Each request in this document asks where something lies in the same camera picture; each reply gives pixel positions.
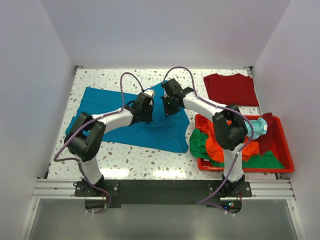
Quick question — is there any blue t shirt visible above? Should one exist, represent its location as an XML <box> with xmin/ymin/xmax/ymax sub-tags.
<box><xmin>65</xmin><ymin>83</ymin><xmax>189</xmax><ymax>153</ymax></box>

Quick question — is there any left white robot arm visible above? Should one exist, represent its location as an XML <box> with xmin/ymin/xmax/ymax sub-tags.
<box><xmin>64</xmin><ymin>89</ymin><xmax>155</xmax><ymax>196</ymax></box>

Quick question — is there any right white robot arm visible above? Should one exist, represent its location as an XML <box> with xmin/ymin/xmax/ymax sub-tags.
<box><xmin>161</xmin><ymin>78</ymin><xmax>248</xmax><ymax>197</ymax></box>

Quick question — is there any green t shirt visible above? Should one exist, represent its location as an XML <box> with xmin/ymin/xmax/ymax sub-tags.
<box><xmin>189</xmin><ymin>128</ymin><xmax>284</xmax><ymax>169</ymax></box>

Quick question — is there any folded dark red t shirt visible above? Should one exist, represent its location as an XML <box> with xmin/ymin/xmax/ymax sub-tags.
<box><xmin>203</xmin><ymin>73</ymin><xmax>259</xmax><ymax>107</ymax></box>

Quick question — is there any orange t shirt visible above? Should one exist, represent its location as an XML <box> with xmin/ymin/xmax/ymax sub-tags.
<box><xmin>198</xmin><ymin>119</ymin><xmax>259</xmax><ymax>164</ymax></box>

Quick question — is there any light teal t shirt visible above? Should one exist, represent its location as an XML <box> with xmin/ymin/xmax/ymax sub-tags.
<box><xmin>244</xmin><ymin>117</ymin><xmax>268</xmax><ymax>140</ymax></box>

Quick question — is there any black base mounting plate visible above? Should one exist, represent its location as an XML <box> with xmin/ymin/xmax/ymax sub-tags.
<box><xmin>74</xmin><ymin>178</ymin><xmax>252</xmax><ymax>210</ymax></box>

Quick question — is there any dark red crumpled shirt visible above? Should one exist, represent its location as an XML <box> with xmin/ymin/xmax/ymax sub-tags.
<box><xmin>256</xmin><ymin>112</ymin><xmax>274</xmax><ymax>155</ymax></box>

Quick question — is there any red plastic bin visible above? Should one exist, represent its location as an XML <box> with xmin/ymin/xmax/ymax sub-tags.
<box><xmin>194</xmin><ymin>114</ymin><xmax>295</xmax><ymax>174</ymax></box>

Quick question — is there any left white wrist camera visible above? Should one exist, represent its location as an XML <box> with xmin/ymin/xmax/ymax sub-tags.
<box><xmin>144</xmin><ymin>88</ymin><xmax>156</xmax><ymax>98</ymax></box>

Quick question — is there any aluminium frame rail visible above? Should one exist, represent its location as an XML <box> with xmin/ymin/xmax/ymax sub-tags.
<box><xmin>31</xmin><ymin>179</ymin><xmax>296</xmax><ymax>200</ymax></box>

